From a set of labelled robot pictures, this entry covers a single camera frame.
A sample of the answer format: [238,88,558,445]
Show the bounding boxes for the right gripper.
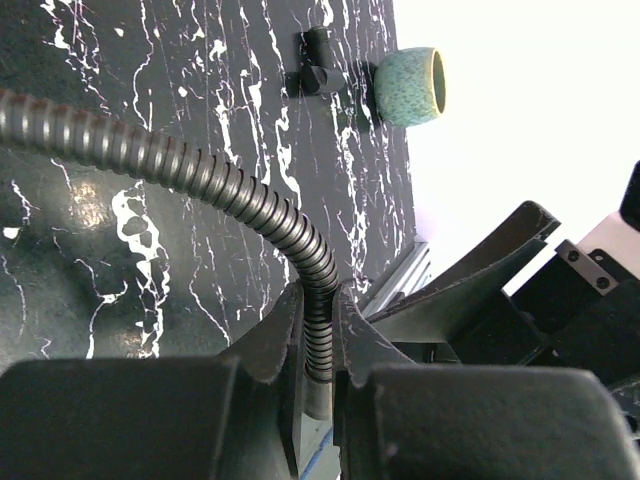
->
[369,170,639,385]

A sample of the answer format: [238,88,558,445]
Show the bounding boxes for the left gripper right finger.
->
[332,287,639,479]

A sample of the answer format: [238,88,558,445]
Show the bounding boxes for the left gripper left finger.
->
[1,283,303,479]

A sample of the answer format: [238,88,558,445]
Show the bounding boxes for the black corrugated hose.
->
[0,88,341,421]

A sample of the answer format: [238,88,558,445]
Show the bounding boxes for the black marble mat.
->
[1,1,415,365]

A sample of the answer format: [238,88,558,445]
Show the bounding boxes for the teal ceramic cup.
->
[373,47,446,128]

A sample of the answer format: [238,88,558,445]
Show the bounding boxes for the black hose fitting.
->
[285,26,346,98]

